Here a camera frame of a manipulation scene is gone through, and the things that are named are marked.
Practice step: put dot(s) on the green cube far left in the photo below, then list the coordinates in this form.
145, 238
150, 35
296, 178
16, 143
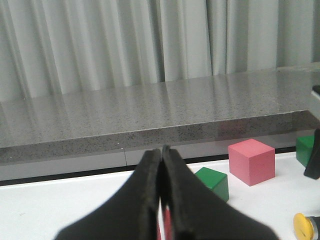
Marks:
216, 181

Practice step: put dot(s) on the pink wooden cube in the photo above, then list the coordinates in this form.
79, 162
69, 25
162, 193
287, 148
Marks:
252, 161

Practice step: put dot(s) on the green cube near bin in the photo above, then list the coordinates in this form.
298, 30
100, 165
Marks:
304, 147

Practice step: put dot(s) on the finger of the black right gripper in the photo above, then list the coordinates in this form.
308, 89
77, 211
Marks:
312, 169

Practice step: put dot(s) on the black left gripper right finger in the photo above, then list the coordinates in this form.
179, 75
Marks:
193, 212

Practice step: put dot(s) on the grey stone ledge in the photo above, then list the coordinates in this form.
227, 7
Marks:
110, 128

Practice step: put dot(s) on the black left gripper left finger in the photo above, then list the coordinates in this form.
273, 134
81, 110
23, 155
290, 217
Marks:
130, 214

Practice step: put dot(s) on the grey curtain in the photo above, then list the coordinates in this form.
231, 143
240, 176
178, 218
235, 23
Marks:
63, 46

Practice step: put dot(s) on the yellow push button switch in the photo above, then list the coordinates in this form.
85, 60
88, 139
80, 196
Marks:
306, 227

